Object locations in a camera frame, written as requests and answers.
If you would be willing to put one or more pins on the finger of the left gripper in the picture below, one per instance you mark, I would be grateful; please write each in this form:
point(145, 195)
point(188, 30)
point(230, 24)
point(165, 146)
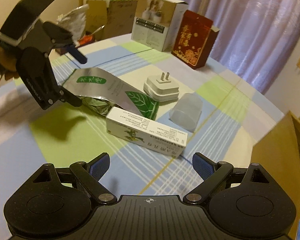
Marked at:
point(65, 96)
point(74, 52)

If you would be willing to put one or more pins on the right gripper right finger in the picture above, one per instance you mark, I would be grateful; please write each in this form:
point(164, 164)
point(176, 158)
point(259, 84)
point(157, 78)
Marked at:
point(213, 176)

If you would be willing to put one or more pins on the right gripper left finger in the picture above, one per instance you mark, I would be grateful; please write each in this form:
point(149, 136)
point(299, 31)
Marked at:
point(88, 175)

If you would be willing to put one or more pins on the silver green tea bag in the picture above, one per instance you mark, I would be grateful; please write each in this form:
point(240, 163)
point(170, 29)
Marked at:
point(100, 91)

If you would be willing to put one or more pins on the white ointment box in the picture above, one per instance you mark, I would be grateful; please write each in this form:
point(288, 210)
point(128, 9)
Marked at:
point(146, 132)

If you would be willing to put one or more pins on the person's left hand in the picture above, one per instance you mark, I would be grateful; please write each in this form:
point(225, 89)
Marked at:
point(8, 61)

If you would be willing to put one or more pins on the checked pastel tablecloth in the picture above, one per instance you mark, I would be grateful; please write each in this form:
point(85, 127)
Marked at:
point(234, 116)

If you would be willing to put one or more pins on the translucent plastic cup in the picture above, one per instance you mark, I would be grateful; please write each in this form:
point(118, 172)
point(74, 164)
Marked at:
point(187, 111)

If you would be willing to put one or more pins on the brown cardboard box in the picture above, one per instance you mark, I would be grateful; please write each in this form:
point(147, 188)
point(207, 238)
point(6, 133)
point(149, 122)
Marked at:
point(279, 153)

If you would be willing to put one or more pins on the white humidifier product box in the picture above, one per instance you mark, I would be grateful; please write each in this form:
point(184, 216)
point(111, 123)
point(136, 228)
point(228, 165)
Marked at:
point(156, 22)

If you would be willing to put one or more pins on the white power adapter plug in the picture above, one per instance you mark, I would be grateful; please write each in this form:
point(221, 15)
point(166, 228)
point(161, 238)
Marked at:
point(162, 88)

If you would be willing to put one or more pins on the red gold gift box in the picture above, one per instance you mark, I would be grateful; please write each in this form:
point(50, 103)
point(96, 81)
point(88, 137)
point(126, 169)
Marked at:
point(195, 39)

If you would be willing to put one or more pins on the purple sheer curtain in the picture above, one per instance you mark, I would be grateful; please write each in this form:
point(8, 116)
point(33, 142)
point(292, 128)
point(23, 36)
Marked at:
point(256, 37)

